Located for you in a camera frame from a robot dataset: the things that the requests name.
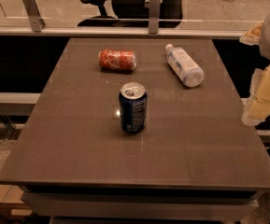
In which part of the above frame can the glass partition panel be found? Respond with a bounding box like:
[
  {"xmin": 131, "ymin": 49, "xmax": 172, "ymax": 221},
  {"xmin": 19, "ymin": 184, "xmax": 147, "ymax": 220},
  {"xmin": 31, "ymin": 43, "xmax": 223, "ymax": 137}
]
[{"xmin": 0, "ymin": 0, "xmax": 270, "ymax": 31}]

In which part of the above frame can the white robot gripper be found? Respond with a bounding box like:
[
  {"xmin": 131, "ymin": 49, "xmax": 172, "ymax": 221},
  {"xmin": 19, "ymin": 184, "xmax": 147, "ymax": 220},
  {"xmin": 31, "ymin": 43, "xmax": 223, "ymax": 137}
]
[{"xmin": 239, "ymin": 13, "xmax": 270, "ymax": 126}]

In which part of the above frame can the blue soda can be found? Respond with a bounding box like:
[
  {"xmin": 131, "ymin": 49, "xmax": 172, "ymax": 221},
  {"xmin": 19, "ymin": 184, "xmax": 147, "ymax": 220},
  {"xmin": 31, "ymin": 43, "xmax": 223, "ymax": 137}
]
[{"xmin": 119, "ymin": 82, "xmax": 148, "ymax": 133}]

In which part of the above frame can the metal glass bracket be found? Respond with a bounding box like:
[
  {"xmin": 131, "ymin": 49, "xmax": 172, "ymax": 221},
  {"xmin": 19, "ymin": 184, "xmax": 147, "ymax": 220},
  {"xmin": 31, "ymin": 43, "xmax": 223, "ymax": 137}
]
[
  {"xmin": 149, "ymin": 0, "xmax": 161, "ymax": 35},
  {"xmin": 22, "ymin": 0, "xmax": 46, "ymax": 32}
]

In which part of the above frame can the left metal glass bracket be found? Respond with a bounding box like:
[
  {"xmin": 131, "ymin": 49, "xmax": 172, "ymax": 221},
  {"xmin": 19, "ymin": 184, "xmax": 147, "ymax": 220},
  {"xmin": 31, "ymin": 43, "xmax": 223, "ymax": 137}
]
[{"xmin": 22, "ymin": 0, "xmax": 46, "ymax": 32}]

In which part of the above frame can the clear plastic water bottle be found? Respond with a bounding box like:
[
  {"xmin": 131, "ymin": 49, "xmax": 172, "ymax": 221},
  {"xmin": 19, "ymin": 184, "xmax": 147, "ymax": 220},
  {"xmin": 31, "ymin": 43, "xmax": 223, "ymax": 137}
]
[{"xmin": 165, "ymin": 44, "xmax": 205, "ymax": 88}]

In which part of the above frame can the red coke can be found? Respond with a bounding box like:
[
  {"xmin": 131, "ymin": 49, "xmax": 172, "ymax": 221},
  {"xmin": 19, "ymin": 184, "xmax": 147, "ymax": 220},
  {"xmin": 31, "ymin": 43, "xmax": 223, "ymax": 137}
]
[{"xmin": 98, "ymin": 49, "xmax": 136, "ymax": 71}]

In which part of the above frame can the black office chair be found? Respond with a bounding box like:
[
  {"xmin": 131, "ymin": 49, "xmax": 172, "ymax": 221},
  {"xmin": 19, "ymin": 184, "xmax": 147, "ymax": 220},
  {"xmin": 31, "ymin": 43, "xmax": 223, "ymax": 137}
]
[{"xmin": 78, "ymin": 0, "xmax": 183, "ymax": 28}]

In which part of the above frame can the right metal glass bracket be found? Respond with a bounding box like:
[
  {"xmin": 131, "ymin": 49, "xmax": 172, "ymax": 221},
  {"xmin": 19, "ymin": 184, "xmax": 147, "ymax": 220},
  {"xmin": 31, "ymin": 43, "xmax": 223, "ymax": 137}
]
[{"xmin": 149, "ymin": 0, "xmax": 161, "ymax": 35}]

